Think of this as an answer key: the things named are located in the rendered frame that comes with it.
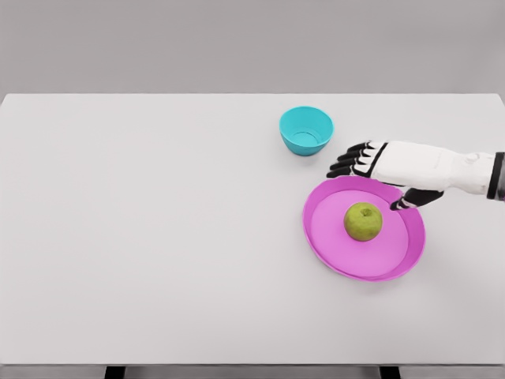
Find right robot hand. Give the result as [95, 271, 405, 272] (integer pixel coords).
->
[326, 139, 455, 212]

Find green apple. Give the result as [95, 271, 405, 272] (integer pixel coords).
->
[343, 202, 383, 242]

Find blue bowl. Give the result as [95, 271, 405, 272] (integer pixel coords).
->
[279, 106, 335, 157]

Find pink plate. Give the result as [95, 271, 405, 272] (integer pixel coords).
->
[302, 175, 427, 283]

